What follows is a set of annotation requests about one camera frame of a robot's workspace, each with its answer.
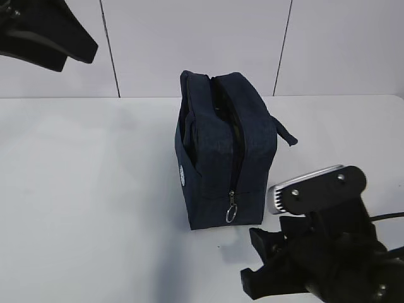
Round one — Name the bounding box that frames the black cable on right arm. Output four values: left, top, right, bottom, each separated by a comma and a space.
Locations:
369, 211, 404, 222

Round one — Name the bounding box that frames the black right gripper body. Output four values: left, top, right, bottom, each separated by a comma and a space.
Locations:
280, 198, 403, 302

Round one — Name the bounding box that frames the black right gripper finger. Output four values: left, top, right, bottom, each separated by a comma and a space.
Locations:
249, 228, 294, 262
241, 262, 312, 299

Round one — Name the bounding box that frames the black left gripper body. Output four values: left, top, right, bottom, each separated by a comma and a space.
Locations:
1, 1, 65, 37

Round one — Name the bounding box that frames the navy blue lunch bag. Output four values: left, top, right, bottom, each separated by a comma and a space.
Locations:
175, 71, 298, 230

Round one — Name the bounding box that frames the silver wrist camera on right gripper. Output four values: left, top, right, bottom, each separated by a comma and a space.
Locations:
266, 164, 367, 215

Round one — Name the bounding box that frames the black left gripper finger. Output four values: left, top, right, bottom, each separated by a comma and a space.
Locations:
18, 1, 98, 64
1, 30, 68, 72

